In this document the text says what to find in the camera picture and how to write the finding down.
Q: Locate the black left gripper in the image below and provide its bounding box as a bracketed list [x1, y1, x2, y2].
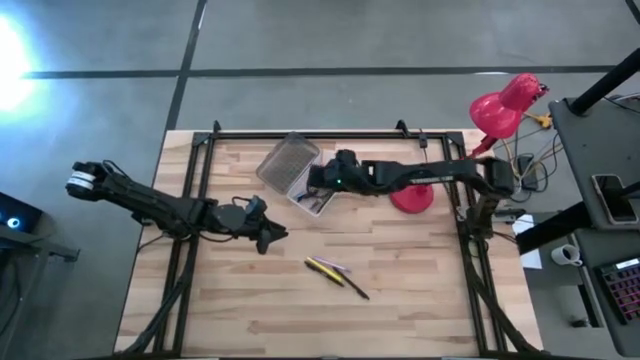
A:
[230, 194, 290, 255]

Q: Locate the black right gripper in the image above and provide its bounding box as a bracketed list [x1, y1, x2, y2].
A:
[307, 148, 374, 195]

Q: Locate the clear plastic box lid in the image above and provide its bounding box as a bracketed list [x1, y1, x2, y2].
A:
[255, 132, 321, 195]

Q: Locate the black pen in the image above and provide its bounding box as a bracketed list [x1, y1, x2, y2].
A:
[303, 260, 345, 288]
[333, 268, 372, 302]

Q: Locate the clear plastic supply box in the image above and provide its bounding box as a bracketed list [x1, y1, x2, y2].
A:
[287, 149, 337, 218]

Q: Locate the light purple pen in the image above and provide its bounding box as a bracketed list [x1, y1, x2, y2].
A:
[313, 255, 353, 274]

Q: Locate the red desk lamp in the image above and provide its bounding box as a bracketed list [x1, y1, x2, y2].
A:
[389, 72, 550, 215]

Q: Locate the black power adapter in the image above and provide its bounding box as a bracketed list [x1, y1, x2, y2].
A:
[517, 154, 540, 191]

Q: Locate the white paper sheet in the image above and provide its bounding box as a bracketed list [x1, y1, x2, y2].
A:
[512, 213, 544, 271]

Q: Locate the yellow power plug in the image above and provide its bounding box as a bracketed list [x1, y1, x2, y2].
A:
[524, 113, 554, 130]

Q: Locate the black square bar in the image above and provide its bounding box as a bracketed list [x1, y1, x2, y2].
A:
[514, 182, 640, 256]

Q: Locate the white mug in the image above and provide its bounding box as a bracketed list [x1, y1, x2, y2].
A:
[550, 243, 584, 267]

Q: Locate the grey side table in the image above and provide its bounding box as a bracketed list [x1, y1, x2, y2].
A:
[548, 97, 640, 231]

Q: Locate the black device with blue light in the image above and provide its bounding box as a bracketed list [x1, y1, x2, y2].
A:
[0, 192, 44, 234]

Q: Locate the black smartphone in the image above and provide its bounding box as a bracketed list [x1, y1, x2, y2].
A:
[592, 173, 639, 225]

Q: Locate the black round pole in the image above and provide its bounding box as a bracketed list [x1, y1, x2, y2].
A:
[569, 47, 640, 116]

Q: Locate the black keyboard with lit keys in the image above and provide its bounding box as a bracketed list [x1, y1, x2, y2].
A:
[597, 257, 640, 326]

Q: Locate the grey desk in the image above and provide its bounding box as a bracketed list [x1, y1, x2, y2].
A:
[572, 227, 640, 359]

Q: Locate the black metal table frame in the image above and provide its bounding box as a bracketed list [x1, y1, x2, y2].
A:
[114, 119, 541, 359]

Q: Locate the black arm base cable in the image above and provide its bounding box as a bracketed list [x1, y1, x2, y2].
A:
[137, 232, 174, 251]

